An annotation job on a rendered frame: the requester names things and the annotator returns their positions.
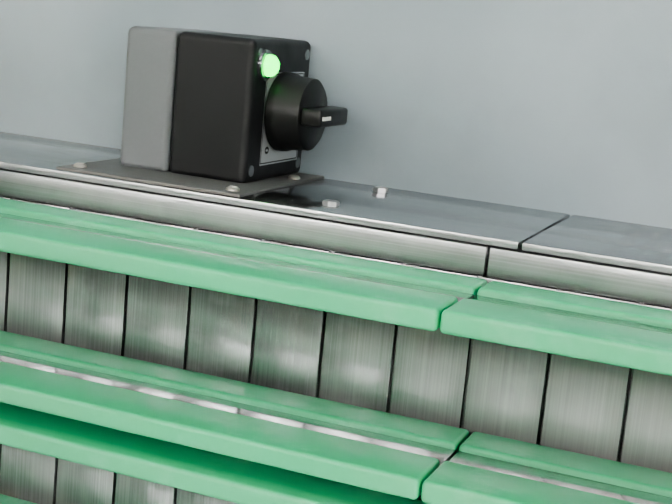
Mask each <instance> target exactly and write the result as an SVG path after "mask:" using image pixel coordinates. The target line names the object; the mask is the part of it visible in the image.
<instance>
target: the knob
mask: <svg viewBox="0 0 672 504"><path fill-rule="evenodd" d="M347 113H348V110H347V108H345V107H336V106H327V96H326V92H325V89H324V87H323V85H322V83H321V82H320V81H319V80H318V79H313V78H309V77H304V76H300V75H299V74H297V73H293V72H286V71H285V72H282V73H280V74H279V75H278V76H277V77H276V78H275V80H274V81H273V83H272V85H271V87H270V89H269V92H268V96H267V100H266V105H265V113H264V126H265V133H266V137H267V140H268V143H269V144H270V146H271V147H272V148H273V149H274V150H277V151H290V150H305V151H309V150H312V149H313V148H314V147H315V146H316V145H317V143H318V142H319V141H320V139H321V137H322V134H323V132H324V128H325V127H330V126H338V125H345V124H346V122H347Z"/></svg>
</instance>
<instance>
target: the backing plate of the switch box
mask: <svg viewBox="0 0 672 504"><path fill-rule="evenodd" d="M56 169H60V170H67V171H73V172H79V173H86V174H92V175H99V176H105V177H112V178H118V179H125V180H131V181H138V182H144V183H150V184H157V185H163V186H170V187H176V188H183V189H189V190H196V191H202V192H209V193H215V194H222V195H228V196H234V197H243V196H248V195H252V194H257V193H261V192H266V191H270V190H275V189H279V188H284V187H288V186H293V185H298V184H302V183H307V182H311V181H316V180H320V179H324V176H320V175H313V174H306V173H299V172H297V173H292V174H287V175H282V176H277V177H272V178H267V179H262V180H257V181H252V182H247V183H237V182H230V181H223V180H217V179H210V178H203V177H197V176H190V175H183V174H177V173H171V171H157V170H150V169H144V168H137V167H130V166H124V165H122V164H121V161H120V158H117V159H109V160H102V161H94V162H86V163H75V164H71V165H63V166H57V167H56Z"/></svg>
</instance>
